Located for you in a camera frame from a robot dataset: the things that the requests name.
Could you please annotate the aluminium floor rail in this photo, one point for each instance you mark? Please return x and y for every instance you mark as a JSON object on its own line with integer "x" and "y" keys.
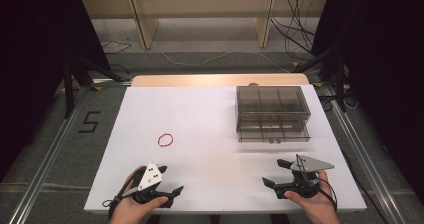
{"x": 43, "y": 170}
{"x": 366, "y": 160}

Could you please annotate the yellow tape marker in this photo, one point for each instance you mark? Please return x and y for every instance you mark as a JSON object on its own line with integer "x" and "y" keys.
{"x": 317, "y": 84}
{"x": 295, "y": 64}

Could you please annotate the grey transparent drawer box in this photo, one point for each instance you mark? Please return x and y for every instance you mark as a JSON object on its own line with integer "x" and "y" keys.
{"x": 271, "y": 112}

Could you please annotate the light wooden desk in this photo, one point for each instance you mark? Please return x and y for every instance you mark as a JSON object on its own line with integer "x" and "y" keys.
{"x": 146, "y": 24}

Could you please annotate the black tripod stand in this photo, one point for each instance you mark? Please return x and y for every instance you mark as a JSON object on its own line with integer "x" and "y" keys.
{"x": 68, "y": 84}
{"x": 340, "y": 80}

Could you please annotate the dark curtain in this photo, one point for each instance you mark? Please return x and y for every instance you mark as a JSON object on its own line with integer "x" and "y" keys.
{"x": 30, "y": 50}
{"x": 386, "y": 67}

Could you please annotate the person's left hand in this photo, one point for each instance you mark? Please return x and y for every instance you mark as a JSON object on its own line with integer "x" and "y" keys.
{"x": 131, "y": 212}

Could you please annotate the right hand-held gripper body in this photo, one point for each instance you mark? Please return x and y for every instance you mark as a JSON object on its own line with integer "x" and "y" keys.
{"x": 305, "y": 179}

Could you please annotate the red rubber band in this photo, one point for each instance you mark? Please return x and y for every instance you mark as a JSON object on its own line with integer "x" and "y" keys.
{"x": 161, "y": 137}

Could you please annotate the person's right hand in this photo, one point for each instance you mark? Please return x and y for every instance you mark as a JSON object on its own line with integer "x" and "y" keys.
{"x": 315, "y": 207}

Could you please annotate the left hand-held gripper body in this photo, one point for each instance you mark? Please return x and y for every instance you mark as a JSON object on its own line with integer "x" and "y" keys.
{"x": 150, "y": 179}

